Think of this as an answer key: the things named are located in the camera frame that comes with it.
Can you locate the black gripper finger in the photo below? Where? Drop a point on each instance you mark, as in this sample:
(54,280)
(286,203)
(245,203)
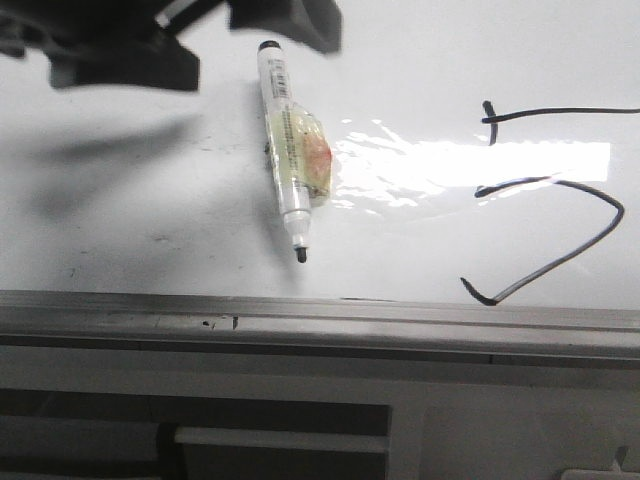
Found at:
(315,23)
(100,43)

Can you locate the white marker with tape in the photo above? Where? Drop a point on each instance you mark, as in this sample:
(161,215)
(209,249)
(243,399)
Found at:
(300,156)

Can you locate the white whiteboard with aluminium frame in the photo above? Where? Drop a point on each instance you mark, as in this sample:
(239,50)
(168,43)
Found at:
(484,196)

